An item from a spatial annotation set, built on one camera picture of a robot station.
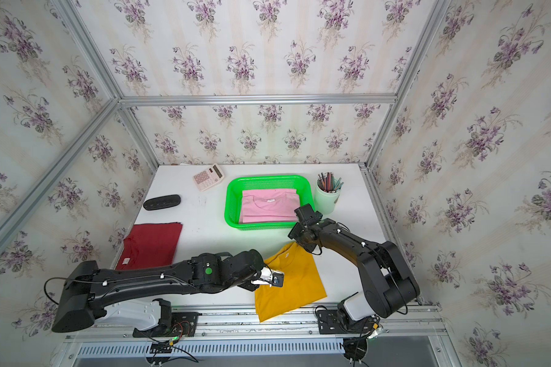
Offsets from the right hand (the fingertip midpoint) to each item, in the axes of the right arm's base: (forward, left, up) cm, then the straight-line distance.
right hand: (296, 239), depth 90 cm
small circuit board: (-36, +44, -5) cm, 57 cm away
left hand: (-15, +10, +10) cm, 21 cm away
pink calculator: (+33, +43, 0) cm, 54 cm away
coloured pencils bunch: (+21, -14, +10) cm, 27 cm away
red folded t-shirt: (-3, +60, -2) cm, 60 cm away
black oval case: (+17, +60, +1) cm, 63 cm away
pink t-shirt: (+16, +12, -1) cm, 20 cm away
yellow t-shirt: (-16, -2, -2) cm, 16 cm away
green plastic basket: (+18, +28, +2) cm, 33 cm away
